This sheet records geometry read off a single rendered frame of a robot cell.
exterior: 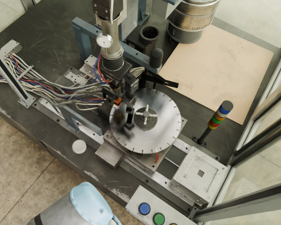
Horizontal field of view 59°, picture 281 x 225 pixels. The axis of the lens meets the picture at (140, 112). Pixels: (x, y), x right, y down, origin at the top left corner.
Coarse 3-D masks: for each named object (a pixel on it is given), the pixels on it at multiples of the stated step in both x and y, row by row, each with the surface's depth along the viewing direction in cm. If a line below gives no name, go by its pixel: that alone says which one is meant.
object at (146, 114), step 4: (136, 112) 110; (140, 112) 110; (144, 112) 110; (148, 112) 110; (144, 116) 109; (148, 116) 109; (152, 116) 110; (156, 116) 110; (144, 120) 109; (144, 124) 108
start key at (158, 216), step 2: (158, 214) 101; (160, 214) 101; (156, 216) 100; (158, 216) 100; (160, 216) 100; (162, 216) 100; (154, 218) 100; (156, 218) 100; (158, 218) 100; (160, 218) 100; (162, 218) 100; (154, 220) 100; (156, 220) 100; (158, 220) 100; (160, 220) 100; (162, 220) 100; (156, 222) 99; (158, 222) 99; (160, 222) 99; (162, 222) 99; (158, 224) 99; (160, 224) 99
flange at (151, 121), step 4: (140, 108) 116; (144, 108) 116; (148, 108) 116; (152, 112) 115; (136, 116) 114; (140, 116) 114; (136, 120) 113; (140, 120) 113; (148, 120) 111; (152, 120) 113; (156, 120) 113; (136, 124) 112; (140, 124) 112; (148, 124) 112; (152, 124) 112; (140, 128) 111; (144, 128) 111; (148, 128) 111
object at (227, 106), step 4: (224, 100) 96; (228, 100) 96; (224, 104) 96; (228, 104) 96; (232, 104) 96; (220, 108) 97; (224, 108) 95; (228, 108) 95; (232, 108) 95; (224, 112) 96; (228, 112) 97
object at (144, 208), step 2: (142, 204) 102; (144, 204) 102; (146, 204) 102; (140, 206) 102; (142, 206) 102; (144, 206) 102; (146, 206) 102; (148, 206) 102; (140, 208) 101; (142, 208) 101; (144, 208) 101; (146, 208) 101; (148, 208) 101; (140, 210) 101; (142, 210) 101; (144, 210) 101; (146, 210) 101; (148, 210) 101; (142, 212) 101; (144, 212) 101; (146, 212) 101
